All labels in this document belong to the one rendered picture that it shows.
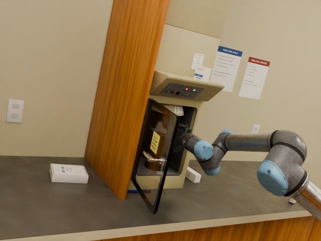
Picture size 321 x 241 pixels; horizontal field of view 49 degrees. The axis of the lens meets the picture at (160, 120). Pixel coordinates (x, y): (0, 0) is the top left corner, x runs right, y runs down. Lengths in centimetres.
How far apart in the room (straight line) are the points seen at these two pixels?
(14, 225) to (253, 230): 115
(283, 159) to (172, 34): 71
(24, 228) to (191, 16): 107
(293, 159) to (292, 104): 166
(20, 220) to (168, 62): 86
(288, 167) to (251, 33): 136
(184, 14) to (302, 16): 136
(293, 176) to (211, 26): 78
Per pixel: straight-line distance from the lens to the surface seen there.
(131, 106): 150
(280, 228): 207
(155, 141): 141
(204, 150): 146
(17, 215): 136
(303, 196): 129
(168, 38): 155
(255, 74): 253
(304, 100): 300
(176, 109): 167
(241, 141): 149
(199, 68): 159
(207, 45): 167
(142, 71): 145
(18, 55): 178
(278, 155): 126
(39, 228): 130
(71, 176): 163
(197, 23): 162
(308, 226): 228
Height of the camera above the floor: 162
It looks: 12 degrees down
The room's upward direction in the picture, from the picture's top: 13 degrees clockwise
